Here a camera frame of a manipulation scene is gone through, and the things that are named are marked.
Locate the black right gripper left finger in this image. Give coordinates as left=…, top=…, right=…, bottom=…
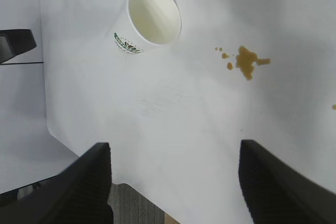
left=0, top=142, right=114, bottom=224

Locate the large brown coffee spill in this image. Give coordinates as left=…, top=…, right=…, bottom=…
left=235, top=45, right=271, bottom=81

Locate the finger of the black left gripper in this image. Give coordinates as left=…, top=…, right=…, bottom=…
left=0, top=28, right=37, bottom=65

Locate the white paper coffee cup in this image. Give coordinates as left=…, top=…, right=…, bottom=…
left=112, top=0, right=183, bottom=56

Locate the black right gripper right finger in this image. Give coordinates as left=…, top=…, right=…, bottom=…
left=238, top=140, right=336, bottom=224

